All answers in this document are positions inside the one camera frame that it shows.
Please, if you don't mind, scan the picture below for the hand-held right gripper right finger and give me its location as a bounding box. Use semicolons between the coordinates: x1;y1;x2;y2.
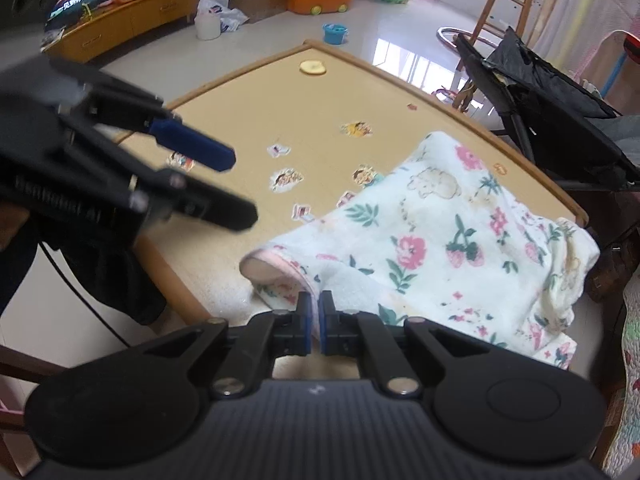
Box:
319;290;493;399

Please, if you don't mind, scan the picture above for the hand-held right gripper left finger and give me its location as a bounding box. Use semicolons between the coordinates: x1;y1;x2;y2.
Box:
145;290;313;399

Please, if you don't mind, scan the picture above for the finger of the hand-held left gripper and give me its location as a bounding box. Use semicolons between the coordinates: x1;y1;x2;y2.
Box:
132;167;259;233
142;110;237;172

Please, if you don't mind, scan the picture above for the floral baby shirt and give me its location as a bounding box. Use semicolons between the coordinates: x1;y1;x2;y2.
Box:
239;131;601;371

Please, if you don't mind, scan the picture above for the white plastic jug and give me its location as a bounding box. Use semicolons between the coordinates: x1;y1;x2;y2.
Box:
194;12;221;41

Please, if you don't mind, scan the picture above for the white bag with blue print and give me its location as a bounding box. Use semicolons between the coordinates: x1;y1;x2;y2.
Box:
195;0;249;33

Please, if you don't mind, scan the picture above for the wooden low cabinet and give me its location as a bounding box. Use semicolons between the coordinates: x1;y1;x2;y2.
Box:
42;0;208;63

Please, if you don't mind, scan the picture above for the brown cardboard box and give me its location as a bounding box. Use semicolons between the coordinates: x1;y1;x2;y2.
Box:
227;0;291;25

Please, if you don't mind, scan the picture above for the dark printed bag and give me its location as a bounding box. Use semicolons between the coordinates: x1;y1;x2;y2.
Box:
45;0;126;36

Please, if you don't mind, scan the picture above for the beige hanging ribbon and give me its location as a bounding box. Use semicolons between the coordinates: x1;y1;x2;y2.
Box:
452;77;476;111

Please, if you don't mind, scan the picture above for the silver hula hoop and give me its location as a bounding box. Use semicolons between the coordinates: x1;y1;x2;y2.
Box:
436;25;493;48

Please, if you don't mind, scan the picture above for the dark wooden armchair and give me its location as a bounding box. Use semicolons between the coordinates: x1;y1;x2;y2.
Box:
565;180;640;306

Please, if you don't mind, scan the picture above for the quilted patchwork blanket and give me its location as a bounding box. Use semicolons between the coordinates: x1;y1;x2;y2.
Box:
607;300;640;478

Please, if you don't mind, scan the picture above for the grey folding lounge chair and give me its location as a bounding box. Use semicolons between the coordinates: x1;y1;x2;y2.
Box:
452;27;640;193

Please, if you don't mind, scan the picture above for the toy basketball backboard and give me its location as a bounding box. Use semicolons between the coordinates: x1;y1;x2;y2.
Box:
600;30;640;103

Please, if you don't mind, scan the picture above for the thin black cable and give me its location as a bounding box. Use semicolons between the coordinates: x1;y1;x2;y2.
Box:
40;240;132;348

